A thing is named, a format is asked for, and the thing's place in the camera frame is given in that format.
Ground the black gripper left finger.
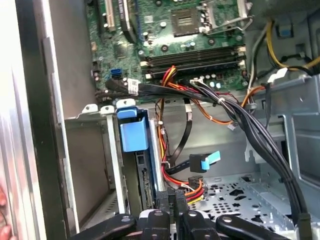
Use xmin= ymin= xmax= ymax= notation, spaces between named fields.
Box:
xmin=71 ymin=191 xmax=173 ymax=240

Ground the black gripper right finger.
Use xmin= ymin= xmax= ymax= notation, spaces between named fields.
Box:
xmin=175 ymin=189 xmax=292 ymax=240

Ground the red orange yellow power wire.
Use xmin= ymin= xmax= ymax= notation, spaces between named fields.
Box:
xmin=159 ymin=65 xmax=206 ymax=203

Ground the black wire with blue tab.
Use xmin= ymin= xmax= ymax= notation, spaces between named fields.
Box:
xmin=163 ymin=97 xmax=223 ymax=176

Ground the hard disk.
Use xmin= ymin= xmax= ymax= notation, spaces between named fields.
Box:
xmin=115 ymin=98 xmax=161 ymax=212

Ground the metal disk bay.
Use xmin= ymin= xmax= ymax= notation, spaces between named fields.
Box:
xmin=63 ymin=98 xmax=163 ymax=226

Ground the black RAM slot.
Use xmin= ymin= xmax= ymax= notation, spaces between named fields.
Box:
xmin=146 ymin=45 xmax=247 ymax=63
xmin=144 ymin=62 xmax=248 ymax=80
xmin=141 ymin=51 xmax=247 ymax=69
xmin=144 ymin=56 xmax=247 ymax=74

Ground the white expansion slot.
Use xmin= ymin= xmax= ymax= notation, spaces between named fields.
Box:
xmin=104 ymin=0 xmax=116 ymax=33

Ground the person's hand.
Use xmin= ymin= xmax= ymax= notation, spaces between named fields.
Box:
xmin=0 ymin=187 xmax=12 ymax=240

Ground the blue motherboard port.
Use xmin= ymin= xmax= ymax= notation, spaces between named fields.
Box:
xmin=109 ymin=68 xmax=123 ymax=81

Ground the metal drive cage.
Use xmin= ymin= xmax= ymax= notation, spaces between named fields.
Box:
xmin=249 ymin=74 xmax=320 ymax=191

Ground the black PC case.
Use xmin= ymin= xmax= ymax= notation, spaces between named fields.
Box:
xmin=13 ymin=0 xmax=320 ymax=240

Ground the green motherboard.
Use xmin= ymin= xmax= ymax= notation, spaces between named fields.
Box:
xmin=86 ymin=0 xmax=248 ymax=105

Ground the metal locking lever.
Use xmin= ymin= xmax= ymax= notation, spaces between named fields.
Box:
xmin=206 ymin=15 xmax=254 ymax=34

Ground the CPU socket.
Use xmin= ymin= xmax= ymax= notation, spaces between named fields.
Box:
xmin=169 ymin=8 xmax=201 ymax=36

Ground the black graphics card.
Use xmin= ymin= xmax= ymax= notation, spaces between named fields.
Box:
xmin=117 ymin=0 xmax=138 ymax=44

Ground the metal socket cover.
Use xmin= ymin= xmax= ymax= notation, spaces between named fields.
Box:
xmin=201 ymin=0 xmax=250 ymax=32

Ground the black cable bundle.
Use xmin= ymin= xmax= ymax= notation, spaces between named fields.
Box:
xmin=94 ymin=78 xmax=312 ymax=240

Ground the orange brown wire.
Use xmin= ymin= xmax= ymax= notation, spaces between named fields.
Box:
xmin=192 ymin=85 xmax=266 ymax=126

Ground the white wire connector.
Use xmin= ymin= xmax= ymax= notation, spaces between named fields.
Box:
xmin=266 ymin=67 xmax=289 ymax=85

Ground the yellow black power cable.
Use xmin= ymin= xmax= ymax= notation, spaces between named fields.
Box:
xmin=266 ymin=21 xmax=320 ymax=76

